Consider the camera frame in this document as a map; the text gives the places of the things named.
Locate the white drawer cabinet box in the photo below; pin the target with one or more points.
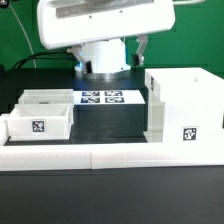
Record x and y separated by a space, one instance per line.
184 105

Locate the white drawer tray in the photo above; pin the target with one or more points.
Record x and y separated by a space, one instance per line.
46 96
28 122

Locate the white front drawer tray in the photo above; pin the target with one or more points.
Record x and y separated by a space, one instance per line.
28 122

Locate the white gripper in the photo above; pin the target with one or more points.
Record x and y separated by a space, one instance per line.
64 23

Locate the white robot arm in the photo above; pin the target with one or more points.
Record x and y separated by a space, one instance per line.
107 57

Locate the white U-shaped fence frame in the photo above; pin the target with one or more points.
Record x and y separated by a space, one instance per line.
208 152

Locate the white fiducial marker sheet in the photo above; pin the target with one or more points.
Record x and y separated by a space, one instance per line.
108 97

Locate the white rear drawer tray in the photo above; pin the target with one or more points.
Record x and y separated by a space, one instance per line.
46 96

